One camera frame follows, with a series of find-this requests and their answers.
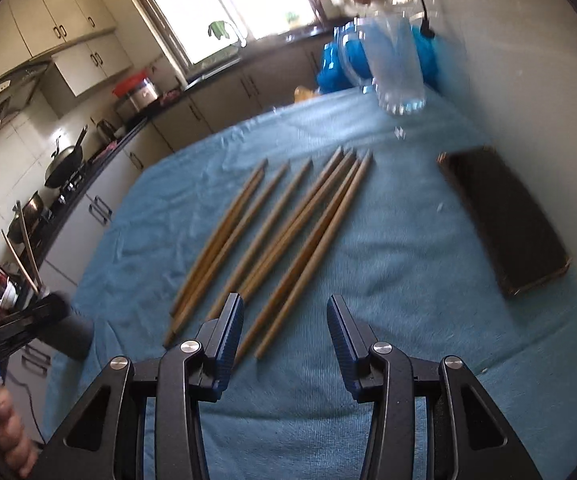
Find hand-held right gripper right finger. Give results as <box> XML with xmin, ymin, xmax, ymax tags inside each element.
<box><xmin>326</xmin><ymin>294</ymin><xmax>544</xmax><ymax>480</ymax></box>

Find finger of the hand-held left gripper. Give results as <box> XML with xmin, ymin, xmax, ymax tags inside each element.
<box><xmin>0</xmin><ymin>292</ymin><xmax>72</xmax><ymax>348</ymax></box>

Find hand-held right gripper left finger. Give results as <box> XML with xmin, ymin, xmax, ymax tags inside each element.
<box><xmin>28</xmin><ymin>294</ymin><xmax>246</xmax><ymax>480</ymax></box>

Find grey chopstick holder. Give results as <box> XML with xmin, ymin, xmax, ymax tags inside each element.
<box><xmin>43</xmin><ymin>302</ymin><xmax>95</xmax><ymax>361</ymax></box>

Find brown wooden chopstick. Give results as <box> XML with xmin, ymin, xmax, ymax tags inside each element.
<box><xmin>16</xmin><ymin>201</ymin><xmax>40</xmax><ymax>295</ymax></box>
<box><xmin>0</xmin><ymin>229</ymin><xmax>38</xmax><ymax>295</ymax></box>

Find row of wooden chopsticks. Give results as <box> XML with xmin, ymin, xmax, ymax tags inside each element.
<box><xmin>162</xmin><ymin>146</ymin><xmax>374</xmax><ymax>367</ymax></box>

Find person's left hand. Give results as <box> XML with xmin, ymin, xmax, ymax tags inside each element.
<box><xmin>0</xmin><ymin>385</ymin><xmax>40</xmax><ymax>478</ymax></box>

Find blue table cloth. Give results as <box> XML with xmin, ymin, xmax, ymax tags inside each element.
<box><xmin>43</xmin><ymin>87</ymin><xmax>577</xmax><ymax>480</ymax></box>

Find dark cooking pot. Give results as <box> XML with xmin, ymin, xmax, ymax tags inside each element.
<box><xmin>7</xmin><ymin>192</ymin><xmax>46</xmax><ymax>241</ymax></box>

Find black gas stove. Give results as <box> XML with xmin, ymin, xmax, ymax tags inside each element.
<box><xmin>43</xmin><ymin>160</ymin><xmax>94</xmax><ymax>211</ymax></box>

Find black wok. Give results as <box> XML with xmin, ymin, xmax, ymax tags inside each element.
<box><xmin>43</xmin><ymin>125</ymin><xmax>89</xmax><ymax>188</ymax></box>

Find cream base cabinets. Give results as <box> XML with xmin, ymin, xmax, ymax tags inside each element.
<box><xmin>3</xmin><ymin>35</ymin><xmax>341</xmax><ymax>441</ymax></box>

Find red plastic basin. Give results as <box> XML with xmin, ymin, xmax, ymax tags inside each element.
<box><xmin>112</xmin><ymin>74</ymin><xmax>152</xmax><ymax>98</ymax></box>

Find blue plastic bag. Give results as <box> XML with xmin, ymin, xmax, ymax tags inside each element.
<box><xmin>315</xmin><ymin>20</ymin><xmax>441</xmax><ymax>96</ymax></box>

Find clear glass mug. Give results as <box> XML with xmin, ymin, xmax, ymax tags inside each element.
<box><xmin>333</xmin><ymin>12</ymin><xmax>428</xmax><ymax>117</ymax></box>

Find black kitchen countertop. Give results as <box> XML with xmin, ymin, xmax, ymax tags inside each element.
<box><xmin>33</xmin><ymin>22</ymin><xmax>339</xmax><ymax>271</ymax></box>

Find steel faucet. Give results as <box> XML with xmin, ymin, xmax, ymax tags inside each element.
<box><xmin>223</xmin><ymin>21</ymin><xmax>249</xmax><ymax>49</ymax></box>

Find kitchen window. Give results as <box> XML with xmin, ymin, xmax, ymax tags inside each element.
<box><xmin>118</xmin><ymin>0</ymin><xmax>329</xmax><ymax>68</ymax></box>

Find black power cord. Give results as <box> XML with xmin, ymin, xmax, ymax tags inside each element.
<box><xmin>3</xmin><ymin>375</ymin><xmax>45</xmax><ymax>445</ymax></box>

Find cream wall cabinets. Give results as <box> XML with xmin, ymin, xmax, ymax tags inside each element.
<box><xmin>0</xmin><ymin>0</ymin><xmax>134</xmax><ymax>98</ymax></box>

